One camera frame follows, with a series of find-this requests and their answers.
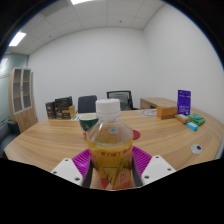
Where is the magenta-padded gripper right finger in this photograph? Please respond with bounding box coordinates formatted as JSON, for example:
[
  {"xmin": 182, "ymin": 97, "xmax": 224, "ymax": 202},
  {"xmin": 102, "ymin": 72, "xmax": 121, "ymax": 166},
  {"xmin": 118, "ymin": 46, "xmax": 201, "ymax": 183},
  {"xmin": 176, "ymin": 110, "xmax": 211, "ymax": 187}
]
[{"xmin": 131, "ymin": 145, "xmax": 177, "ymax": 188}]

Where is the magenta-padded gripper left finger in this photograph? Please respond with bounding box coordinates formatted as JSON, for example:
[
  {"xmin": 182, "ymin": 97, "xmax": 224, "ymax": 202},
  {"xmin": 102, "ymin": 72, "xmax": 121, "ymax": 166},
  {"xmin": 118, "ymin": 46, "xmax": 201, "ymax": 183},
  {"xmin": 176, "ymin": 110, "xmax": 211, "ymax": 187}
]
[{"xmin": 50, "ymin": 148, "xmax": 95, "ymax": 189}]

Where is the yellow drink bottle white cap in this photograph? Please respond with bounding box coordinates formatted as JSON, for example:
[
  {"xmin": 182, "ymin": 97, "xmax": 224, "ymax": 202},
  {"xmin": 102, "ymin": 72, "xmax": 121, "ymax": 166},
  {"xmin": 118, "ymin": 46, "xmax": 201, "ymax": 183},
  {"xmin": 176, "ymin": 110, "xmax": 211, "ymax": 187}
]
[{"xmin": 85, "ymin": 98, "xmax": 134, "ymax": 191}]

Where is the white disc with dark dot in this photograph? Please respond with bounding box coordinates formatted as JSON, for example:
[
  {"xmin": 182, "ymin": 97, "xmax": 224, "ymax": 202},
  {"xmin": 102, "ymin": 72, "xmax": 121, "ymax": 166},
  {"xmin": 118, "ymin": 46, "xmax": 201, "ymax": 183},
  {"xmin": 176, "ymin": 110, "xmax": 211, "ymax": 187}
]
[{"xmin": 190, "ymin": 143, "xmax": 204, "ymax": 155}]

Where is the dark green printed mug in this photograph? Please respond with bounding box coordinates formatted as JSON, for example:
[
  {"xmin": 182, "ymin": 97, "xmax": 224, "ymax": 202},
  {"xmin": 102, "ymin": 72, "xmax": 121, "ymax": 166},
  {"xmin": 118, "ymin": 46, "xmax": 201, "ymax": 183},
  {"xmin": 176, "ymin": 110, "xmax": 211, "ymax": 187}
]
[{"xmin": 78, "ymin": 113, "xmax": 100, "ymax": 140}]

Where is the colourful printed leaflet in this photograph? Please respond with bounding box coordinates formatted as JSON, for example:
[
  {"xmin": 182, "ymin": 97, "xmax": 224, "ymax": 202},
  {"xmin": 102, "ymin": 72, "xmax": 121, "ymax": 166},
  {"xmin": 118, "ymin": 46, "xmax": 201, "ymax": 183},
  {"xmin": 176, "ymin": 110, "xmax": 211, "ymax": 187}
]
[{"xmin": 70, "ymin": 114, "xmax": 83, "ymax": 122}]

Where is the small blue packet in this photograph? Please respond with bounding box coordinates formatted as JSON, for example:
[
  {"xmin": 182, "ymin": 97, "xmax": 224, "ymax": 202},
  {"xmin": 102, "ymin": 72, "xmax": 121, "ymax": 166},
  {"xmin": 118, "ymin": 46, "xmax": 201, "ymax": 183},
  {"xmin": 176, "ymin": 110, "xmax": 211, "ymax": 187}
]
[{"xmin": 186, "ymin": 121, "xmax": 200, "ymax": 132}]

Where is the orange cardboard box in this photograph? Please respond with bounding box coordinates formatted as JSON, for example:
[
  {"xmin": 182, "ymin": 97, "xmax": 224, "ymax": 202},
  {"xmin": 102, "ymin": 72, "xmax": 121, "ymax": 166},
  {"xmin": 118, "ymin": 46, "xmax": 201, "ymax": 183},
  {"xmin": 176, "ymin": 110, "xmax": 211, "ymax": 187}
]
[{"xmin": 156, "ymin": 105, "xmax": 179, "ymax": 120}]

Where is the small dark printed box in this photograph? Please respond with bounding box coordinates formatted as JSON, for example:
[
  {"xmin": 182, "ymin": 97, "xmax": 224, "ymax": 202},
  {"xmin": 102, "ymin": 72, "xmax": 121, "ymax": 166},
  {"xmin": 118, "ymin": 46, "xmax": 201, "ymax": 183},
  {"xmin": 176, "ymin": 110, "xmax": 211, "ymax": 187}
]
[{"xmin": 45, "ymin": 101, "xmax": 57, "ymax": 120}]

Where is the large dark printed box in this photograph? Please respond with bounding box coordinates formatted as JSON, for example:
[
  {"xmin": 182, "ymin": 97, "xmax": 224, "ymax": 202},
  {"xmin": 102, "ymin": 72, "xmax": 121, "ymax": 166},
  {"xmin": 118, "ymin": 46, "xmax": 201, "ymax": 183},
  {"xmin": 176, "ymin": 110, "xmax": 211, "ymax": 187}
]
[{"xmin": 54, "ymin": 96, "xmax": 74, "ymax": 120}]

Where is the green packet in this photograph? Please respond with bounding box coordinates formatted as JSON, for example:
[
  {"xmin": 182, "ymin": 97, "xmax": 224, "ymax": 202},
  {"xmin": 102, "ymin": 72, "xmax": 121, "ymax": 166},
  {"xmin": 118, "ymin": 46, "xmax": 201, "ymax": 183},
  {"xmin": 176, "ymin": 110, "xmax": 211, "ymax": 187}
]
[{"xmin": 187, "ymin": 112, "xmax": 207, "ymax": 127}]

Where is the wooden side desk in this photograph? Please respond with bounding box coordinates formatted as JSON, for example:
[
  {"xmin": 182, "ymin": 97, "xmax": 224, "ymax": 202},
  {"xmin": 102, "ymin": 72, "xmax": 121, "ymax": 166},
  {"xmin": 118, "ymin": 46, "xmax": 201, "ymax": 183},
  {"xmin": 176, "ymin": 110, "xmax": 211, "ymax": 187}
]
[{"xmin": 139, "ymin": 97, "xmax": 178, "ymax": 110}]

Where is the black leather sofa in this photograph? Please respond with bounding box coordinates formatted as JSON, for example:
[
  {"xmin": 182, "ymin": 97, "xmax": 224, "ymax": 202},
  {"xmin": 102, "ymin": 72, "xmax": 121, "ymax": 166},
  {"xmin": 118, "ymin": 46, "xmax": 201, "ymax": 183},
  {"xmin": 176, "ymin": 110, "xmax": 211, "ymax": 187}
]
[{"xmin": 0, "ymin": 119, "xmax": 22, "ymax": 158}]

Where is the dark padded office chair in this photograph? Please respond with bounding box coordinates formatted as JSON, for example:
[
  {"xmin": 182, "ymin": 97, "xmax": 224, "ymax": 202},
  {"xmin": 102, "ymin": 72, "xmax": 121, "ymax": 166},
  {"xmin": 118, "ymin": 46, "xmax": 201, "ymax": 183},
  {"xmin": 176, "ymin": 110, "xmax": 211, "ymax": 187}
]
[{"xmin": 77, "ymin": 95, "xmax": 99, "ymax": 114}]

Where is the purple standing card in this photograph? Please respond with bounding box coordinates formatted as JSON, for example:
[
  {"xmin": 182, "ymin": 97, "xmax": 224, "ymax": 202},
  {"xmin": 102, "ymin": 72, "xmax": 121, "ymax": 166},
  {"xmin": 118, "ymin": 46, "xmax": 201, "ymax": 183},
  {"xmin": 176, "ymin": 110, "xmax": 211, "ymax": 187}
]
[{"xmin": 176, "ymin": 89, "xmax": 192, "ymax": 116}]

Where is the black mesh office chair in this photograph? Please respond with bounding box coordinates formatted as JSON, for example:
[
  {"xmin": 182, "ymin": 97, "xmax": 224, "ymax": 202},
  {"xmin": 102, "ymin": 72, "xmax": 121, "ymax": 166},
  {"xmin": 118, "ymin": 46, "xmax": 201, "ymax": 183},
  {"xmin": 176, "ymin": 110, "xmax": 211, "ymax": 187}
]
[{"xmin": 106, "ymin": 90, "xmax": 138, "ymax": 111}]

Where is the wooden glass-door shelf cabinet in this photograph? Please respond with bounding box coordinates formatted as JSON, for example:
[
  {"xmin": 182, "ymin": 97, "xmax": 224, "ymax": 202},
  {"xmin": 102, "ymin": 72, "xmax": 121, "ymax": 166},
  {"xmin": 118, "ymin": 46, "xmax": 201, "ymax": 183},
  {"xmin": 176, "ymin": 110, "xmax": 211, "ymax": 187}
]
[{"xmin": 8, "ymin": 67, "xmax": 38, "ymax": 134}]

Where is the rectangular ceiling light panel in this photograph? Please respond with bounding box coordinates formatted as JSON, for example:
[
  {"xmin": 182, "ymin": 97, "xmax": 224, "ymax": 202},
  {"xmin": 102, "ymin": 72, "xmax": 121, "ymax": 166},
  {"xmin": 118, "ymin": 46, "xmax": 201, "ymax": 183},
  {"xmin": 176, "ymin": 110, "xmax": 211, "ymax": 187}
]
[
  {"xmin": 69, "ymin": 0, "xmax": 94, "ymax": 6},
  {"xmin": 8, "ymin": 31, "xmax": 27, "ymax": 47}
]

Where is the ceiling air vent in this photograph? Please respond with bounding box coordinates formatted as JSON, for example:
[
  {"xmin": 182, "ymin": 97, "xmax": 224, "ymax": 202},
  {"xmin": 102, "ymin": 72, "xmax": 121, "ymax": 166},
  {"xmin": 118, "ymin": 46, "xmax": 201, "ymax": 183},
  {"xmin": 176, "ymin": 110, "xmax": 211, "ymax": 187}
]
[{"xmin": 39, "ymin": 0, "xmax": 73, "ymax": 18}]

